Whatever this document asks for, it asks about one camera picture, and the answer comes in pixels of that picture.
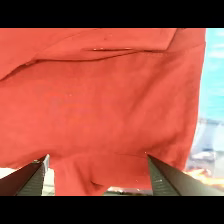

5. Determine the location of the red garment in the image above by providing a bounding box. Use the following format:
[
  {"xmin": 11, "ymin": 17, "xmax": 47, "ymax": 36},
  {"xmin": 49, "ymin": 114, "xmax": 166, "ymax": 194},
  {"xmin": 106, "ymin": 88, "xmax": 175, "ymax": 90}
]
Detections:
[{"xmin": 0, "ymin": 27, "xmax": 208, "ymax": 197}]

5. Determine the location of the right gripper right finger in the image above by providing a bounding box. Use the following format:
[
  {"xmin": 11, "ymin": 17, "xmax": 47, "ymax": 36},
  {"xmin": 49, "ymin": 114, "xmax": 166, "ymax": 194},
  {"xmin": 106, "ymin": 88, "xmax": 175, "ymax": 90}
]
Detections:
[{"xmin": 146, "ymin": 153, "xmax": 224, "ymax": 197}]

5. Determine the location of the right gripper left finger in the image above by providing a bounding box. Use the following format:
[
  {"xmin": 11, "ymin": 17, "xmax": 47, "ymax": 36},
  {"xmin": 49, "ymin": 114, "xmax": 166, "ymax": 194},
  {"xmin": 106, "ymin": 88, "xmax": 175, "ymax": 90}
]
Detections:
[{"xmin": 0, "ymin": 153, "xmax": 51, "ymax": 197}]

